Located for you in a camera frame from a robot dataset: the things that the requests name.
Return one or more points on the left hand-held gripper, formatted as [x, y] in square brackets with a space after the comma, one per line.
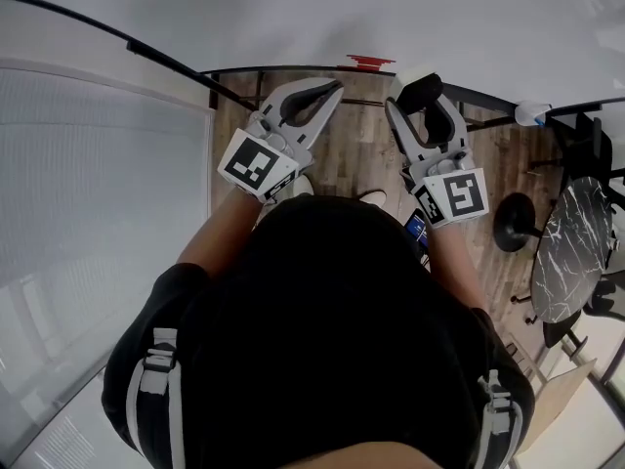
[254, 164]

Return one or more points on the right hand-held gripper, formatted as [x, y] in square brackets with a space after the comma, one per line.
[459, 193]

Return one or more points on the person's right forearm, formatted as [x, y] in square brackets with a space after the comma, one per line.
[451, 262]

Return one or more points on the person's left forearm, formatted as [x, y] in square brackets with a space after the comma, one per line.
[220, 232]

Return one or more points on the black-framed whiteboard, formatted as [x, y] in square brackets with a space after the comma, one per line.
[390, 12]

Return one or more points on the red label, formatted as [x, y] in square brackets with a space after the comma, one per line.
[371, 62]

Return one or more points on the person's left white shoe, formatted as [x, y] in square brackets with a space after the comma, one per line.
[304, 186]

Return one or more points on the person's white shoe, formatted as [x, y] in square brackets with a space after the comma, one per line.
[304, 186]
[373, 197]

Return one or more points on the person's right white shoe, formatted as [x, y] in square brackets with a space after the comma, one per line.
[373, 197]

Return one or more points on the blue device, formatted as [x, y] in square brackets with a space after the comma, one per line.
[417, 225]

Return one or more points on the black round stool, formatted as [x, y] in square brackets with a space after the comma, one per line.
[512, 220]

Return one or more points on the black marble round table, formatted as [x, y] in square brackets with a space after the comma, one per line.
[571, 252]

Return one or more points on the black t-shirt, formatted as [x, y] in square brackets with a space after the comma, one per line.
[317, 335]

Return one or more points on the light wooden board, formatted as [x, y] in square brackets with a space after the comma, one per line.
[561, 398]

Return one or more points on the person's head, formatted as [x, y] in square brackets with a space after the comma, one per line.
[371, 457]

